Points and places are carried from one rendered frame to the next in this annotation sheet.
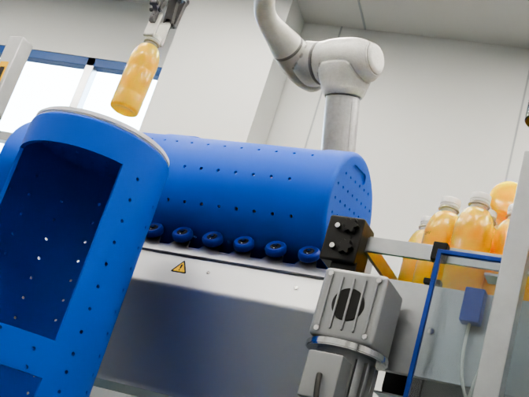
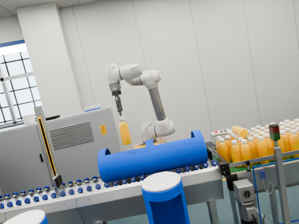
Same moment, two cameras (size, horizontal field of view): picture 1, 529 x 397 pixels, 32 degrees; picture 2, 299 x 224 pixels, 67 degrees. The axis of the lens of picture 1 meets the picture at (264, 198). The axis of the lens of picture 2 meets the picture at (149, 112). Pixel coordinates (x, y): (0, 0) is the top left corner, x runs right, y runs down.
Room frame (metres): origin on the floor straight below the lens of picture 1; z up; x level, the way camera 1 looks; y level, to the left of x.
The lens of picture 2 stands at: (0.36, 0.99, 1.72)
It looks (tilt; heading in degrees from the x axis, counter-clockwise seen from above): 8 degrees down; 333
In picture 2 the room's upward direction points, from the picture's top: 12 degrees counter-clockwise
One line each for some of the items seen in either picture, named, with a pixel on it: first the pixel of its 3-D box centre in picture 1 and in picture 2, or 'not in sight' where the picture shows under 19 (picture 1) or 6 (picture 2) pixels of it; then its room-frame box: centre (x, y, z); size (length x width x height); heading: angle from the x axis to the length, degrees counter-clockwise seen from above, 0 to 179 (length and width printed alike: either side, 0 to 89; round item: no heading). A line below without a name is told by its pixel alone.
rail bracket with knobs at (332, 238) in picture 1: (347, 249); (224, 168); (1.64, -0.18, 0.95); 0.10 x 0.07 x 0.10; 152
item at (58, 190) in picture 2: not in sight; (58, 184); (2.46, 0.95, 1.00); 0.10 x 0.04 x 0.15; 152
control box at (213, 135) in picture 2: not in sight; (221, 136); (2.00, -0.55, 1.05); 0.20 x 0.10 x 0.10; 62
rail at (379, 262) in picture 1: (392, 282); (220, 157); (1.80, -0.30, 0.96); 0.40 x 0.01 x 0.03; 152
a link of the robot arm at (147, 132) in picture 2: not in sight; (148, 130); (2.65, -0.09, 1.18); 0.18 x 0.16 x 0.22; 49
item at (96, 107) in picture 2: not in sight; (92, 108); (3.93, 0.17, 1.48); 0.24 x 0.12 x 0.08; 78
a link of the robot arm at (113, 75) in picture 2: not in sight; (113, 73); (2.08, 0.37, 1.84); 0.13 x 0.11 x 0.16; 49
